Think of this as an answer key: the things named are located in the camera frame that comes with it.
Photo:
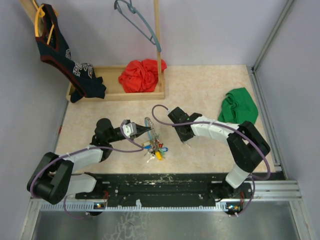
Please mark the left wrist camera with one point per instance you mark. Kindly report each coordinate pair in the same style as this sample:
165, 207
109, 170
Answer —
128, 129

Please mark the red cloth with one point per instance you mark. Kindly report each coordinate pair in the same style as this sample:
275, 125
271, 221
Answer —
140, 76

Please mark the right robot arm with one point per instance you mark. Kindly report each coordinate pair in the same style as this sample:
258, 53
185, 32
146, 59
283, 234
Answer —
247, 146

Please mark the wooden rack tray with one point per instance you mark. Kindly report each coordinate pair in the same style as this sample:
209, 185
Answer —
110, 74

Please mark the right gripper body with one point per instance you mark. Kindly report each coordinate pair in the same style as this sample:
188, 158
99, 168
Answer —
184, 137

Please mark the green cloth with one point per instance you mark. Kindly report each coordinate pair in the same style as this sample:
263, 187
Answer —
237, 107

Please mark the yellow clothes hanger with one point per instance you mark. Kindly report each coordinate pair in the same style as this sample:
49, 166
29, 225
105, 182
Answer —
39, 22

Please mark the large metal keyring with keys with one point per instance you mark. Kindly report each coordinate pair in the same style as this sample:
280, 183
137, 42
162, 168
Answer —
155, 148

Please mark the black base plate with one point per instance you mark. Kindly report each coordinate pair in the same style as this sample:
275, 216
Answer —
161, 189

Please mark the grey-blue clothes hanger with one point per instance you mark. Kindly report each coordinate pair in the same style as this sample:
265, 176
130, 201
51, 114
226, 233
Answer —
134, 17

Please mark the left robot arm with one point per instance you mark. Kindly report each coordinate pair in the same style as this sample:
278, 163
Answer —
55, 176

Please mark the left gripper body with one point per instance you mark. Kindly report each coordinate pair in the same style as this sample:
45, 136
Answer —
116, 136

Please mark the navy tank top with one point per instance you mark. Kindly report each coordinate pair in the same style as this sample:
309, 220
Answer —
55, 51

